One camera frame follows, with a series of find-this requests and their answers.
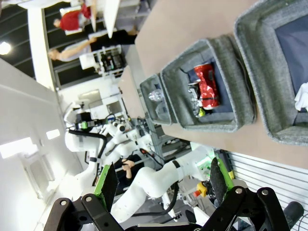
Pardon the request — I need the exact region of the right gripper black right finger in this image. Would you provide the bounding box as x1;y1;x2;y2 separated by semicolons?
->
202;156;292;231

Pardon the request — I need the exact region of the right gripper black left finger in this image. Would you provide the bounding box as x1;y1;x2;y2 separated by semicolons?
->
43;162;126;231

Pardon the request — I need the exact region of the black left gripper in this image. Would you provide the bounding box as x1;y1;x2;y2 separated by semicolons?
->
75;111;107;131

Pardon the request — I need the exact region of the clear bottle with blue cap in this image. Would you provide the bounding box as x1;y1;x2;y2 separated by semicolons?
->
148;88;166;102

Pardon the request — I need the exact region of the crushed red soda can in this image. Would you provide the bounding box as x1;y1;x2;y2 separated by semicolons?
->
193;63;221;110

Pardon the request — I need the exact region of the white tissue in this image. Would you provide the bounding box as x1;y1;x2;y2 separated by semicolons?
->
294;81;308;112

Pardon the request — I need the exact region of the yellow emergency stop button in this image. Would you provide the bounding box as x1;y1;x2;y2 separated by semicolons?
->
193;181;209;198

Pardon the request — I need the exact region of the seated operator in black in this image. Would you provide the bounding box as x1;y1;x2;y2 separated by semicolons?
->
113;154;151;195

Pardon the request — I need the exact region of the slatted aluminium mounting platform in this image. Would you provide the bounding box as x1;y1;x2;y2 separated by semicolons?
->
216;149;308;231

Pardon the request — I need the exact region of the grey woven fabric basket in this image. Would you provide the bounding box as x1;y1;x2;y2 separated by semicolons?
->
160;35;257;133
139;73;178;125
234;0;308;146

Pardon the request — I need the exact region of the white cart with electronics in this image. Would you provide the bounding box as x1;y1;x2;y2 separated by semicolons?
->
80;45;127;77

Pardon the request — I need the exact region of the black cylinder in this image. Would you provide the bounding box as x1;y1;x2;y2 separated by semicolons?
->
283;201;304;226

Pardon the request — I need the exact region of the person in red top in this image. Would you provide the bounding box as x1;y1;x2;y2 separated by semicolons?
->
53;3;92;32

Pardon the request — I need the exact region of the white table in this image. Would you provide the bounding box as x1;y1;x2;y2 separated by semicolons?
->
89;0;121;39

